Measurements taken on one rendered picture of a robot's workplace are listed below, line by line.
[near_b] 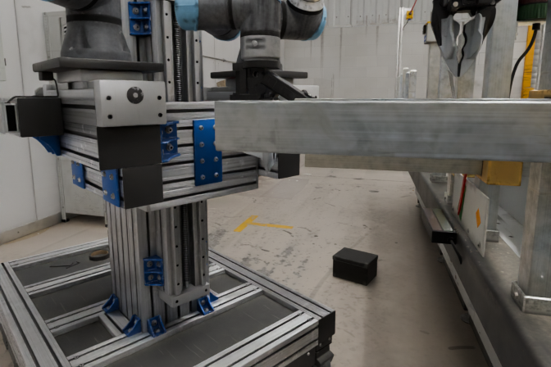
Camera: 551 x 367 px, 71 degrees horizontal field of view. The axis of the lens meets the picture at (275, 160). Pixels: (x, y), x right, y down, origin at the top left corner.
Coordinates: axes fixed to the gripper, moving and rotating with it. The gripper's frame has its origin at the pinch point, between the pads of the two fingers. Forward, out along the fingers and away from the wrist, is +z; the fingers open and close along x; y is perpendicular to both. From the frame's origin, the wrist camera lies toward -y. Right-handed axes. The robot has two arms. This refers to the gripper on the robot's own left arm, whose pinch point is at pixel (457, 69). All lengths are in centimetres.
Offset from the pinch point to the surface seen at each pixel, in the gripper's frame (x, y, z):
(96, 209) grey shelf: -211, -168, 89
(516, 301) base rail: 6.1, 16.8, 30.0
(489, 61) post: 6.3, -7.0, -1.6
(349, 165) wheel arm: -16.6, -2.8, 16.9
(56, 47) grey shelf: -235, -170, -29
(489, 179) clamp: 5.9, 0.5, 17.7
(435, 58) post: 8, -83, -8
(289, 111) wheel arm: -17, 47, 5
